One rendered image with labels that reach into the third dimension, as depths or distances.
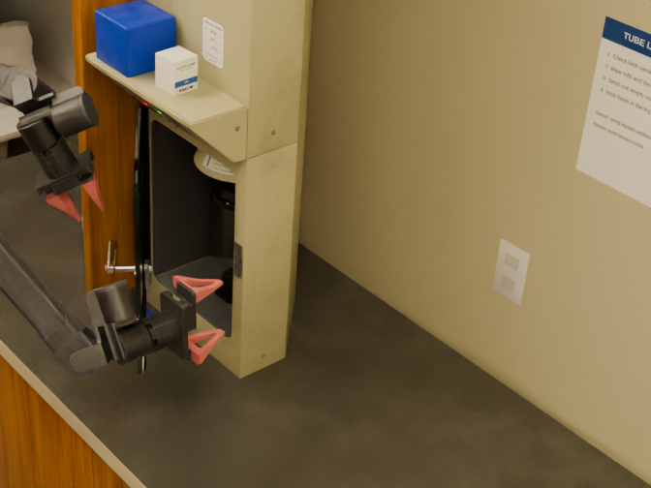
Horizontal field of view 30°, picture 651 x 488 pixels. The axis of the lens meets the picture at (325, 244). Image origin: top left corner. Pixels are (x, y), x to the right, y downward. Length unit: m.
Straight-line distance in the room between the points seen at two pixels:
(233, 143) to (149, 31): 0.24
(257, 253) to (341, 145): 0.46
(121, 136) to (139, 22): 0.35
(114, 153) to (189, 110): 0.42
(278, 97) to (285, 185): 0.18
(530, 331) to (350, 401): 0.36
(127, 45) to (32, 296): 0.45
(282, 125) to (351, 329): 0.55
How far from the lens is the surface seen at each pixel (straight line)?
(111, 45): 2.11
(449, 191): 2.34
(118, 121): 2.34
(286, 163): 2.11
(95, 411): 2.24
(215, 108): 1.99
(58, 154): 2.07
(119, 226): 2.45
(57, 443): 2.45
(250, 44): 1.96
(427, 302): 2.49
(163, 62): 2.03
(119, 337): 1.93
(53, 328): 1.94
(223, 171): 2.17
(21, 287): 1.95
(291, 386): 2.30
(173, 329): 1.96
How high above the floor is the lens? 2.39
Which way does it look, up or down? 32 degrees down
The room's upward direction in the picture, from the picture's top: 4 degrees clockwise
